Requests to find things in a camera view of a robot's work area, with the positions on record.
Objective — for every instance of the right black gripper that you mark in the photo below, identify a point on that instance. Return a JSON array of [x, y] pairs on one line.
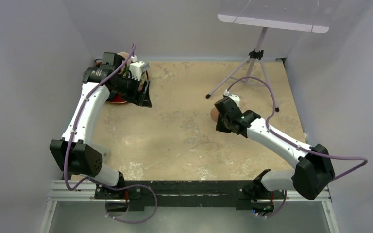
[[219, 127]]

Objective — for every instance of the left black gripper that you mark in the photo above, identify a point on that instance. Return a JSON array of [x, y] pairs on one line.
[[140, 98]]

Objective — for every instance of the white pinkish mug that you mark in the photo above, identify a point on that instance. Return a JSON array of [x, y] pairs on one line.
[[125, 56]]

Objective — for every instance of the pink salmon mug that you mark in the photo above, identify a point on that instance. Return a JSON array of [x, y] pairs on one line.
[[214, 114]]

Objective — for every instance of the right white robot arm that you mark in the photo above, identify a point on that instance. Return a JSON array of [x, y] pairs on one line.
[[311, 169]]

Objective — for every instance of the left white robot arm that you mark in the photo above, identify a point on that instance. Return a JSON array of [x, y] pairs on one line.
[[75, 152]]

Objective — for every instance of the round red lacquer tray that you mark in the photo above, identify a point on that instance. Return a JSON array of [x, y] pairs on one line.
[[117, 99]]

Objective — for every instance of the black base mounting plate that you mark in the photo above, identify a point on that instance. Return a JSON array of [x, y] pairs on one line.
[[238, 194]]

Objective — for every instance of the white overhead light panel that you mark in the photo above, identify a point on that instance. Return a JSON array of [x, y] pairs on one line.
[[298, 15]]

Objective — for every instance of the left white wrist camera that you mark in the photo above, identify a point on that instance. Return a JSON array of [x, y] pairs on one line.
[[138, 70]]

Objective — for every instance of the aluminium frame rail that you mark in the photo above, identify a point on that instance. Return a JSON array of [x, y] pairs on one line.
[[86, 190]]

